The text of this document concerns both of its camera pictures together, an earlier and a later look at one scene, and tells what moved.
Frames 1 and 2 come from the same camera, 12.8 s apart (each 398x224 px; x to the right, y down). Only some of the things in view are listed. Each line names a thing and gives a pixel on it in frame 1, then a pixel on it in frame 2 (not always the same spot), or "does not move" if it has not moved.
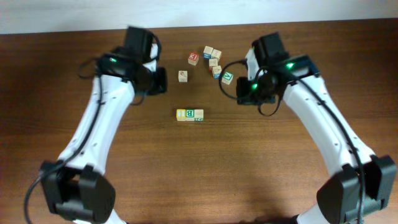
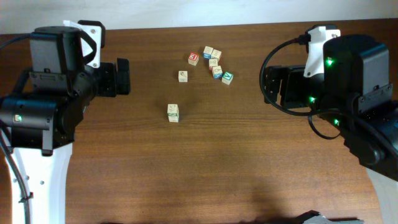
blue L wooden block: (207, 52) does not move
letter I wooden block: (216, 53) does not move
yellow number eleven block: (181, 114) → (173, 119)
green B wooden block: (189, 114) → (173, 116)
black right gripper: (244, 91) → (286, 86)
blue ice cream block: (216, 71) does not move
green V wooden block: (227, 78) does not move
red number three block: (193, 58) does not move
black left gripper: (161, 84) → (111, 73)
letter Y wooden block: (212, 62) does not move
